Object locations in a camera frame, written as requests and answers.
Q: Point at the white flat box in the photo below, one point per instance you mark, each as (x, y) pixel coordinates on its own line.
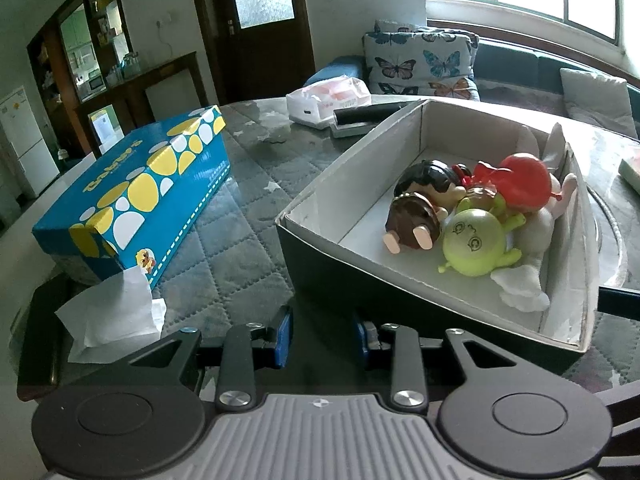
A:
(350, 130)

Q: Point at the brown-haired toy figure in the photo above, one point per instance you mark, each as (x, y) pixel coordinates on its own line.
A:
(410, 220)

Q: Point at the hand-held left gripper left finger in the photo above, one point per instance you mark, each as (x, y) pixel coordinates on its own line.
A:
(283, 335)

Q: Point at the dark wooden door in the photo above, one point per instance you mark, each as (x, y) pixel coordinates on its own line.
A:
(260, 30)

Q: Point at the dark-haired toy figure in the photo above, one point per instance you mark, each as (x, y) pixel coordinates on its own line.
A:
(430, 180)

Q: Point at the dark wooden cabinet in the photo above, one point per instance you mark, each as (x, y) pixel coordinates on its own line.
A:
(100, 85)

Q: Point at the red toy figure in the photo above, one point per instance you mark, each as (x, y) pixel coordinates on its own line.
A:
(522, 180)

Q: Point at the white plush toy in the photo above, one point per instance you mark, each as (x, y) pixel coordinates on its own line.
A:
(537, 232)

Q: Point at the white pink tissue pack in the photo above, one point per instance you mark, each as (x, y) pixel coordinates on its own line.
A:
(325, 97)
(631, 170)

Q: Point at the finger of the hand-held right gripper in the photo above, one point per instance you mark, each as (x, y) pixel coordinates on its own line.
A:
(620, 301)

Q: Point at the black cylinder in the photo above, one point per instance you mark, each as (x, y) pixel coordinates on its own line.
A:
(370, 111)

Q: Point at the white cushion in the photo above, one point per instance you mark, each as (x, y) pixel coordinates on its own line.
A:
(595, 95)

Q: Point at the blue dotted tissue box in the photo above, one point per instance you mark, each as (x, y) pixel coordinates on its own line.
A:
(135, 195)

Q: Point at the butterfly print pillow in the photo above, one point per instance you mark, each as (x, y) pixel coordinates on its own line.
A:
(420, 60)

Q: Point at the blue sofa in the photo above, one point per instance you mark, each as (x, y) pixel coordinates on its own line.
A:
(520, 67)

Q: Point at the glass turntable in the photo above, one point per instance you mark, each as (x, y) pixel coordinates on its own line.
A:
(610, 240)

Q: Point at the white refrigerator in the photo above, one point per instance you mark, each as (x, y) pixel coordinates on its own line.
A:
(22, 145)

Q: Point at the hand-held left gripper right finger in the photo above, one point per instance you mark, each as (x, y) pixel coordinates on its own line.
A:
(361, 342)

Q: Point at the green one-eyed monster toy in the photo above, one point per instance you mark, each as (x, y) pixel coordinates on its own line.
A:
(472, 242)

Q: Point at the white paper tissue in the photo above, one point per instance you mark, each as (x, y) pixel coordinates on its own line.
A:
(107, 315)

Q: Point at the grey cardboard box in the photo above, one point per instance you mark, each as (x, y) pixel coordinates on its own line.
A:
(325, 270)

